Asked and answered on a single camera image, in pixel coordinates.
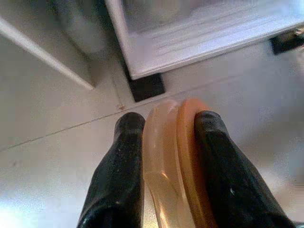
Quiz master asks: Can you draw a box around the white fridge door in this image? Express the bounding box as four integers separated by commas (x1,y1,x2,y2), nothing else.
0,0,112,91

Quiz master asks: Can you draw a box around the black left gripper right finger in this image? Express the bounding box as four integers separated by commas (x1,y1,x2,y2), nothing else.
193,110,297,228

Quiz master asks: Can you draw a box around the white fridge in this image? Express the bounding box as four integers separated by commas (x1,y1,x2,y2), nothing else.
104,0,304,80

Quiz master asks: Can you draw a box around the black fridge foot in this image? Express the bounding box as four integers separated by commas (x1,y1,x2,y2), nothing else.
123,60,166,103
269,27,304,56

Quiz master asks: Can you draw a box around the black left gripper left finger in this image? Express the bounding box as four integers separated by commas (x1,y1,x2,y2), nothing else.
77,112,155,228

